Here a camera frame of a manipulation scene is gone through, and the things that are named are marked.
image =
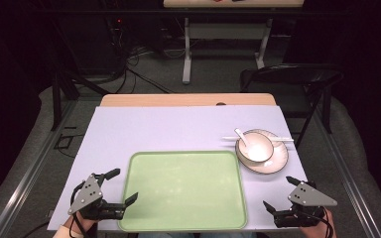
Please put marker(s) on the black metal stand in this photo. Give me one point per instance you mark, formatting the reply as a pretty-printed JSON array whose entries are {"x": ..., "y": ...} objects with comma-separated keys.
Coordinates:
[{"x": 57, "y": 105}]

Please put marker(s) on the dark equipment box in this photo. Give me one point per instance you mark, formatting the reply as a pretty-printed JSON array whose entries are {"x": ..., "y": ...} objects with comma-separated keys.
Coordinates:
[{"x": 92, "y": 43}]

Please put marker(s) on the lavender table mat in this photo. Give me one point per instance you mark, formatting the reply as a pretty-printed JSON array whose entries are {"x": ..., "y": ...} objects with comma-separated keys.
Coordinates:
[{"x": 162, "y": 132}]

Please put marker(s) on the black folding chair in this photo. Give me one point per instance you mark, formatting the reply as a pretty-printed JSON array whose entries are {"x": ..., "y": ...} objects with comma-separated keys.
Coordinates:
[{"x": 294, "y": 74}]

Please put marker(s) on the person's right hand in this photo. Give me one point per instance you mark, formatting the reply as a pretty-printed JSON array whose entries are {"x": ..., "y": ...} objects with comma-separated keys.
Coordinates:
[{"x": 320, "y": 231}]

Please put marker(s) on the green plastic tray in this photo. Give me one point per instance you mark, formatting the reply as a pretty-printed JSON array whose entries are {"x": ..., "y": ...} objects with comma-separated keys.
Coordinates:
[{"x": 185, "y": 191}]

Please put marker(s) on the white chopstick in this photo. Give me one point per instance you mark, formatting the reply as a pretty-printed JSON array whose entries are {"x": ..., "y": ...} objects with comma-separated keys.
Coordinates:
[{"x": 282, "y": 138}]

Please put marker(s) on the white bowl with dark rim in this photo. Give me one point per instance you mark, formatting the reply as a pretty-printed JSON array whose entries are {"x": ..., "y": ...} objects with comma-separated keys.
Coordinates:
[{"x": 259, "y": 150}]

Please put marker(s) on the wooden table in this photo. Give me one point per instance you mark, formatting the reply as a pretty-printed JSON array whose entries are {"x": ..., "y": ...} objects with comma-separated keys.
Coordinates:
[{"x": 178, "y": 99}]

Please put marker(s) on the white plate with dark rim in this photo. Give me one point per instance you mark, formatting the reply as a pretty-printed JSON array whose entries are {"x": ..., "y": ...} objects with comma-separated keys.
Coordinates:
[{"x": 278, "y": 162}]

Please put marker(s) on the person's left hand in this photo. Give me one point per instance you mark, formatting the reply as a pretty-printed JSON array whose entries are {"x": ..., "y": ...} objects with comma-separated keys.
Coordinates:
[{"x": 79, "y": 226}]

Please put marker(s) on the white ceramic spoon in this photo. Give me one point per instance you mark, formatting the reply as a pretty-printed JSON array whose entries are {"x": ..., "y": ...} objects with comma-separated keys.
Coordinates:
[{"x": 240, "y": 134}]

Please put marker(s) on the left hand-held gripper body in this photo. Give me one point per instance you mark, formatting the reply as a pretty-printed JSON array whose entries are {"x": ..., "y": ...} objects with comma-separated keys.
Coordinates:
[{"x": 86, "y": 195}]

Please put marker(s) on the black horizontal bar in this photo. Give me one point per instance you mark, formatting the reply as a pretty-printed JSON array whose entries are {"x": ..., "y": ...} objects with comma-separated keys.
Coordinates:
[{"x": 112, "y": 12}]

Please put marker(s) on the desk with white legs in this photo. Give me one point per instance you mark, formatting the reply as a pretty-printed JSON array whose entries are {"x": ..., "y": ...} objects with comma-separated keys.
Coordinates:
[{"x": 225, "y": 31}]

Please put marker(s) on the aluminium floor rail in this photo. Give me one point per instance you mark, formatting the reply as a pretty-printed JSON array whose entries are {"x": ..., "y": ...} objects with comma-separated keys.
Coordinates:
[
  {"x": 29, "y": 178},
  {"x": 347, "y": 178}
]

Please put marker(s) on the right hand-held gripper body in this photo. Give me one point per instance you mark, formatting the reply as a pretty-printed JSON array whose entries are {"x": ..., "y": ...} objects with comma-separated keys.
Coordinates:
[{"x": 307, "y": 196}]

